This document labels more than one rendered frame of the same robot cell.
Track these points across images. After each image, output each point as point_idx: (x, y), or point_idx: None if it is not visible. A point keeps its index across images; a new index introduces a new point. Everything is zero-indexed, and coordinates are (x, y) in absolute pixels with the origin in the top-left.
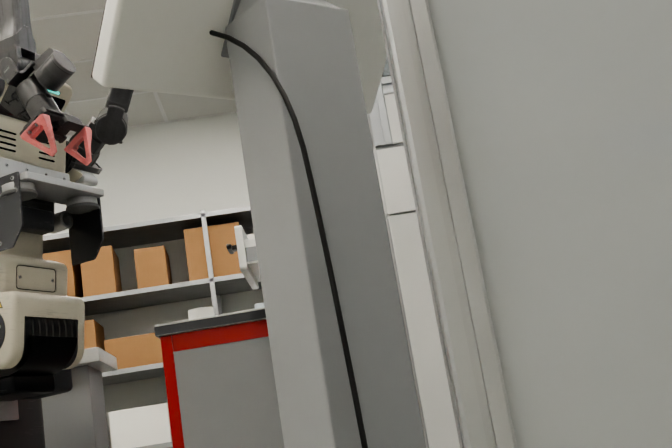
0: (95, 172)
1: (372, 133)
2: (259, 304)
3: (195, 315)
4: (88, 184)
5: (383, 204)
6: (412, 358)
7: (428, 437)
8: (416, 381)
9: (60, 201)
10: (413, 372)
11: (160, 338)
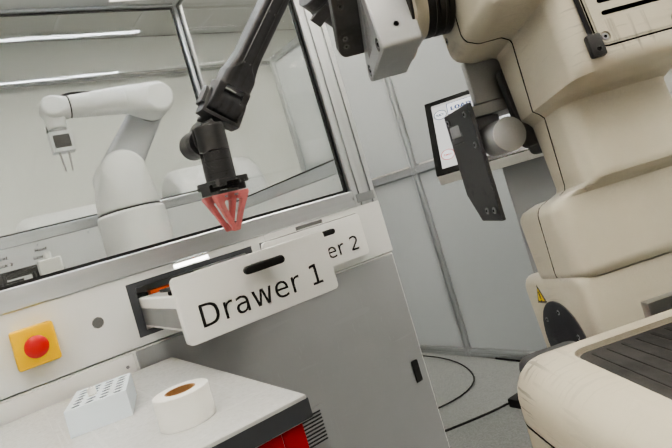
0: (357, 53)
1: (374, 190)
2: (127, 390)
3: (211, 394)
4: (389, 75)
5: (386, 243)
6: (420, 350)
7: (436, 402)
8: (425, 366)
9: (504, 110)
10: (422, 360)
11: (302, 424)
